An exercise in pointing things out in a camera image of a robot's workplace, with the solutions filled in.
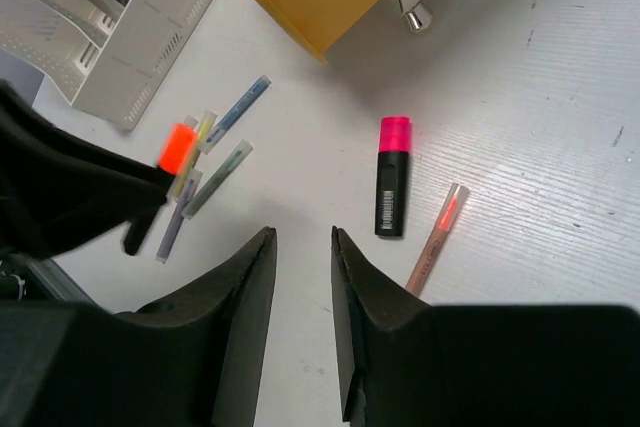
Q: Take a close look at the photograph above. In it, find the orange slim pastel pen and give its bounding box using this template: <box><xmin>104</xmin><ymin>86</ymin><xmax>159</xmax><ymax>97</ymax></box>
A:
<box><xmin>405</xmin><ymin>183</ymin><xmax>470</xmax><ymax>297</ymax></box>

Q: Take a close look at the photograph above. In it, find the purple slim pastel pen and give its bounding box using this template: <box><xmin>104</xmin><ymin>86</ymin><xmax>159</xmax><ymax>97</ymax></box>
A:
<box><xmin>156</xmin><ymin>169</ymin><xmax>202</xmax><ymax>263</ymax></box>

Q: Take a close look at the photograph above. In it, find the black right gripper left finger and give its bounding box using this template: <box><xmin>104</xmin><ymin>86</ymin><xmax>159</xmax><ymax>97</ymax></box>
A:
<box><xmin>1</xmin><ymin>227</ymin><xmax>277</xmax><ymax>426</ymax></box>

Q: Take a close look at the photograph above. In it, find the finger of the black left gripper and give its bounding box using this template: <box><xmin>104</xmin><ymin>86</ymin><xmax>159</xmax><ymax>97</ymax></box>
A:
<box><xmin>1</xmin><ymin>82</ymin><xmax>164</xmax><ymax>259</ymax></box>

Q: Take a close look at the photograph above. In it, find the green slim pastel pen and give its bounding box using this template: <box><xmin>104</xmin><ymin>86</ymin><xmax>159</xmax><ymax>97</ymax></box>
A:
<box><xmin>182</xmin><ymin>140</ymin><xmax>253</xmax><ymax>219</ymax></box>

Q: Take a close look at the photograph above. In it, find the pink cap black highlighter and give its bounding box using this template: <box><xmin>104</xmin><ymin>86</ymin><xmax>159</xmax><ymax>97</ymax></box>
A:
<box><xmin>374</xmin><ymin>116</ymin><xmax>412</xmax><ymax>238</ymax></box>

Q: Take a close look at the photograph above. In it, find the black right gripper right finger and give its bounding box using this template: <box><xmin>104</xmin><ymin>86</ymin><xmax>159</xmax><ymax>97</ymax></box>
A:
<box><xmin>331</xmin><ymin>228</ymin><xmax>639</xmax><ymax>426</ymax></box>

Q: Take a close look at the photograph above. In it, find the yellow slim pastel pen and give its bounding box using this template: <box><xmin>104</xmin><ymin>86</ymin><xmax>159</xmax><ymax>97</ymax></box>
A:
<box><xmin>170</xmin><ymin>110</ymin><xmax>217</xmax><ymax>201</ymax></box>

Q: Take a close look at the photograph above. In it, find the white perforated file organizer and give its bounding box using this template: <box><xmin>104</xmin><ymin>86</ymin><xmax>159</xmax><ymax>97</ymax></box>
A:
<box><xmin>1</xmin><ymin>0</ymin><xmax>212</xmax><ymax>130</ymax></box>

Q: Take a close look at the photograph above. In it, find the blue slim pastel pen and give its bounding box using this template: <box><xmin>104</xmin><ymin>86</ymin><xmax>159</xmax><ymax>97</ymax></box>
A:
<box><xmin>200</xmin><ymin>75</ymin><xmax>271</xmax><ymax>154</ymax></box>

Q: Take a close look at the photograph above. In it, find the orange cap black highlighter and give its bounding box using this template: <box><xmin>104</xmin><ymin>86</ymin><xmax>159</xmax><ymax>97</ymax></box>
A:
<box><xmin>123</xmin><ymin>122</ymin><xmax>200</xmax><ymax>257</ymax></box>

